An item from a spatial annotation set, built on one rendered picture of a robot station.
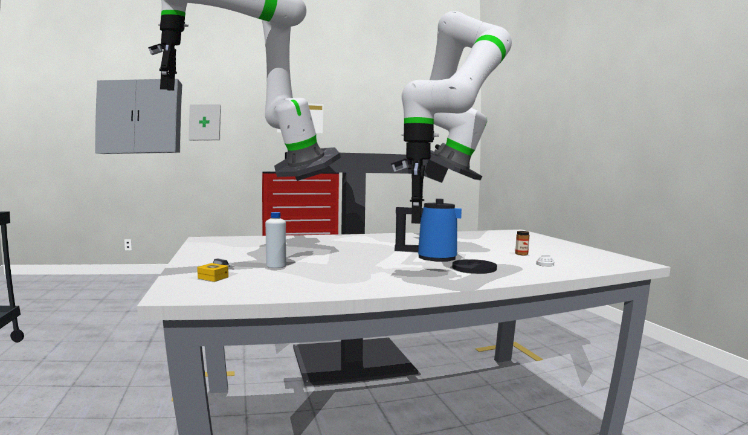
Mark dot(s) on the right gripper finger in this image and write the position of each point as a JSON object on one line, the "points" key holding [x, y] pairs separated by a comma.
{"points": [[165, 66], [172, 72]]}

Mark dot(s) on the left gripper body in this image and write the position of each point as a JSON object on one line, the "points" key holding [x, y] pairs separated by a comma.
{"points": [[418, 151]]}

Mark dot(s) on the black round disc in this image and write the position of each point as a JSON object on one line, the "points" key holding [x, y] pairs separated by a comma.
{"points": [[474, 266]]}

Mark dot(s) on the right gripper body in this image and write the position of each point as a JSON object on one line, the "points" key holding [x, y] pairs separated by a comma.
{"points": [[171, 37]]}

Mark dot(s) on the brown spice jar with black lid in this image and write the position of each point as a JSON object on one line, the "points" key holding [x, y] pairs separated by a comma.
{"points": [[522, 243]]}

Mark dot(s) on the grey bottle with blue cap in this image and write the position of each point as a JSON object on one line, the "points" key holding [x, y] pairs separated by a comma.
{"points": [[275, 241]]}

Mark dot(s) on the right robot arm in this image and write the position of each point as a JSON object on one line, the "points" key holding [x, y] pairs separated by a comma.
{"points": [[291, 115]]}

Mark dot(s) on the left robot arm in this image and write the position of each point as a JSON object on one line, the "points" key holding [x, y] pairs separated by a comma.
{"points": [[446, 99]]}

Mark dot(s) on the white kitchen timer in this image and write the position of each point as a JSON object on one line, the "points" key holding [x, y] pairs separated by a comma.
{"points": [[545, 260]]}

